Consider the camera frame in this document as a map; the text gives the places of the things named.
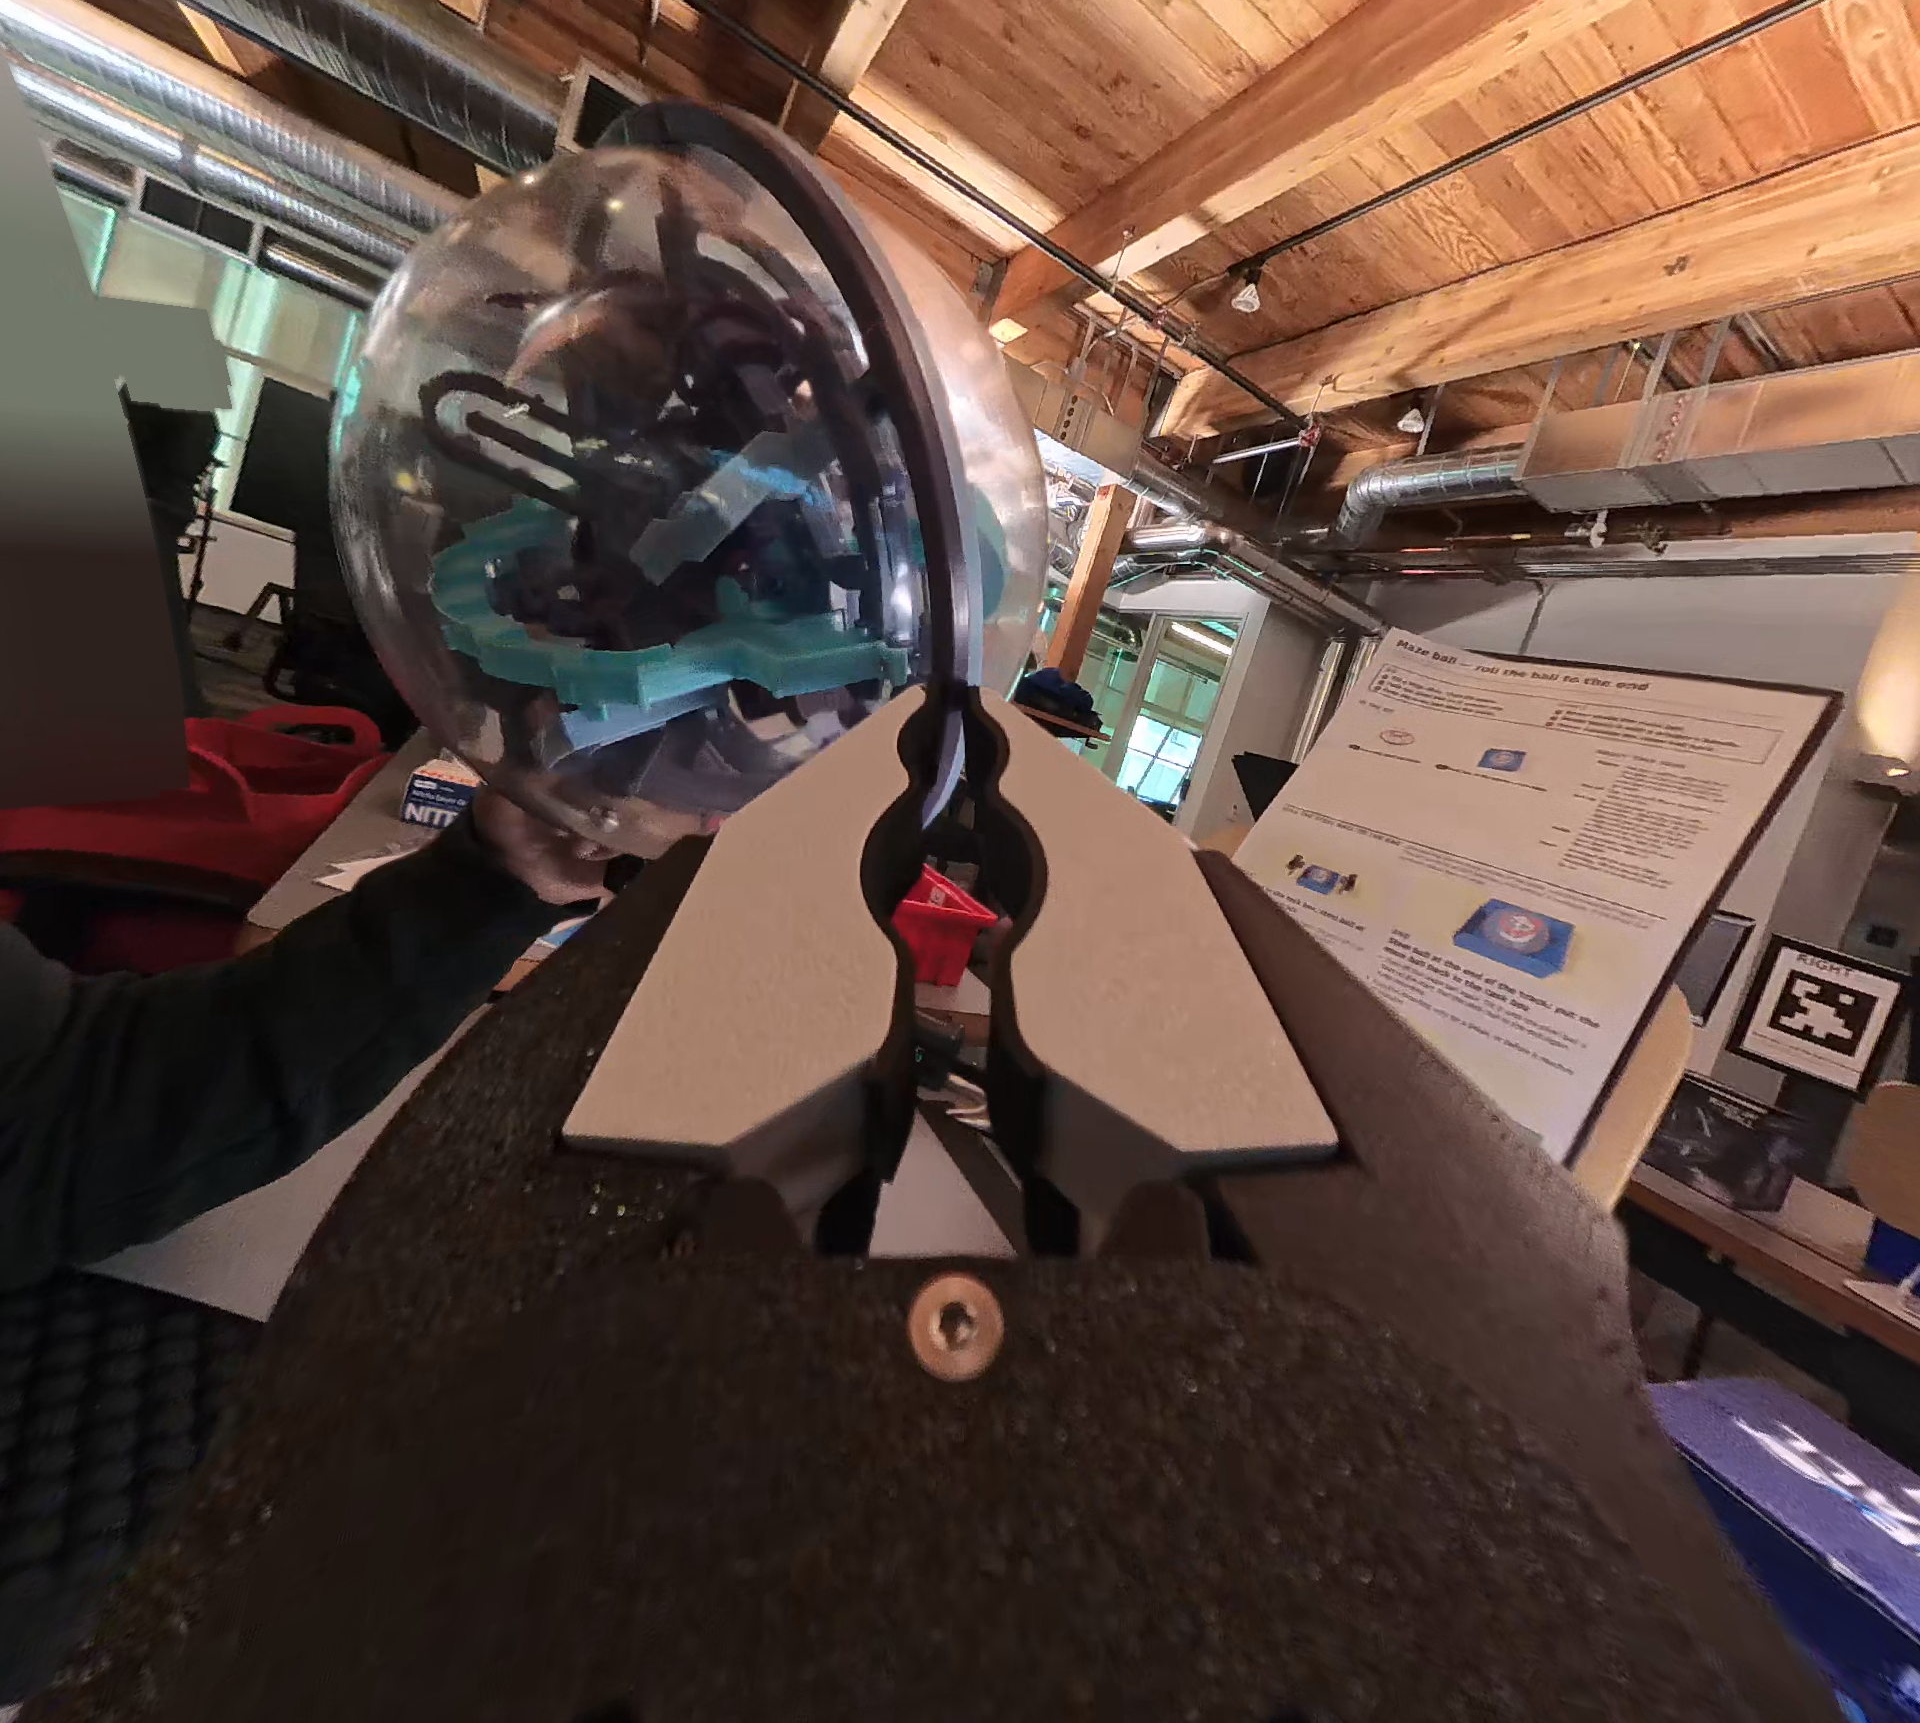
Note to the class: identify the person's left hand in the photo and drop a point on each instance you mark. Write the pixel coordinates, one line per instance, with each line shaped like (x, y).
(539, 850)

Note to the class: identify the red carry bag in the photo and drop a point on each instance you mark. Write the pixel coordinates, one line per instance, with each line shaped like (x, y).
(180, 825)

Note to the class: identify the instruction sheet board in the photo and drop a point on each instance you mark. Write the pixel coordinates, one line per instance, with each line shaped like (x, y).
(1531, 884)

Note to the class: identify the maze ball box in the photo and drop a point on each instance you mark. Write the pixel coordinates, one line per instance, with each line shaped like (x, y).
(1803, 1514)

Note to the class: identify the red plastic bin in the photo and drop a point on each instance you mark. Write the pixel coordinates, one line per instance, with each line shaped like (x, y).
(947, 928)

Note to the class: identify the black mesh chair seat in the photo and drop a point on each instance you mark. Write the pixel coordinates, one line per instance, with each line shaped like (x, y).
(107, 1440)

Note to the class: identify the person's left forearm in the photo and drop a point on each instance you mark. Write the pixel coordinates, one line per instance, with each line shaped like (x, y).
(242, 1050)

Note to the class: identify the glove box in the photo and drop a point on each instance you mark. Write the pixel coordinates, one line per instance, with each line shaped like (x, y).
(443, 792)

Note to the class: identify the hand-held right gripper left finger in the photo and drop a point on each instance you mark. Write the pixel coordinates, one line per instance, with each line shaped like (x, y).
(751, 1004)

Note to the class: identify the framed marker tag sign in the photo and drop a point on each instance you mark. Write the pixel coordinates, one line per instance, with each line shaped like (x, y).
(1823, 1013)

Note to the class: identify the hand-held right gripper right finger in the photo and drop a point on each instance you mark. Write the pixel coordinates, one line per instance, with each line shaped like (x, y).
(1173, 1004)

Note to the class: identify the clear maze ball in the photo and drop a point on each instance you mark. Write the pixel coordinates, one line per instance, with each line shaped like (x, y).
(664, 493)

